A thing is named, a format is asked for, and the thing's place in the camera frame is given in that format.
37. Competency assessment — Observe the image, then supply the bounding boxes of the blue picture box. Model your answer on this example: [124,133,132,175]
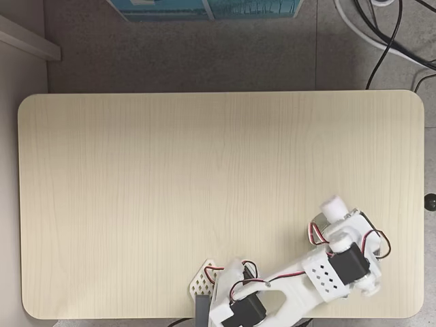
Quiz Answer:
[105,0,305,22]

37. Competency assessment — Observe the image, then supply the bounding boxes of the grey table clamp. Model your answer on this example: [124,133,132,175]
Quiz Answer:
[195,294,209,327]

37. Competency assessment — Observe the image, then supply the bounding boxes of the thick white cable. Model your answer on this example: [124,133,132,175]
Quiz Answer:
[332,0,436,71]

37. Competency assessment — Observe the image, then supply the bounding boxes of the thin black cable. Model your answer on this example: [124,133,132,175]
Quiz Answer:
[353,0,436,68]
[413,72,436,93]
[366,0,402,91]

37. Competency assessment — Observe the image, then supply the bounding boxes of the white wall ledge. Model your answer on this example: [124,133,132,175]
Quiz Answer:
[0,14,63,63]

